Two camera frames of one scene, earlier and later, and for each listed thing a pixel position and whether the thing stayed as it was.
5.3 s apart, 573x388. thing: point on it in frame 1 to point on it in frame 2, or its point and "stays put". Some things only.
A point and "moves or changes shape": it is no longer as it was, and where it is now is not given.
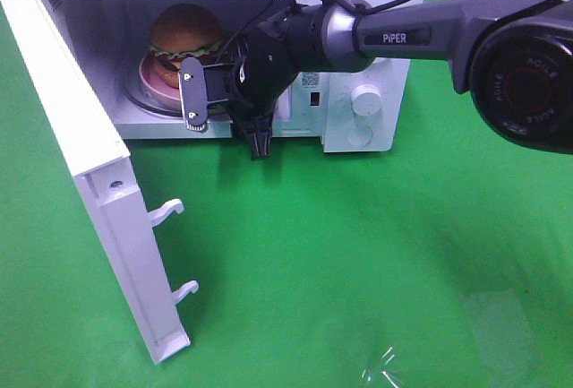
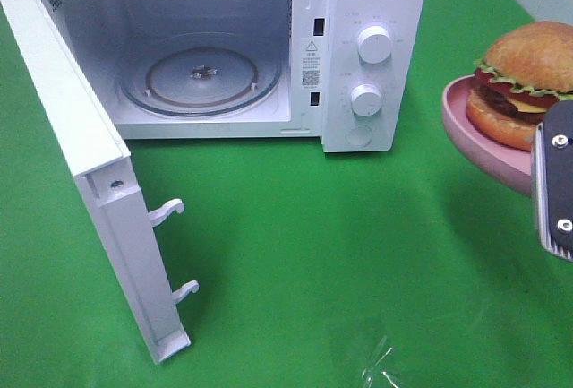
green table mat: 444,262 stays put
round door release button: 358,135 stays put
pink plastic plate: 154,83 to 508,166
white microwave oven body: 132,21 stays put
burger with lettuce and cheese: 183,31 moves or changes shape
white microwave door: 97,155 stays put
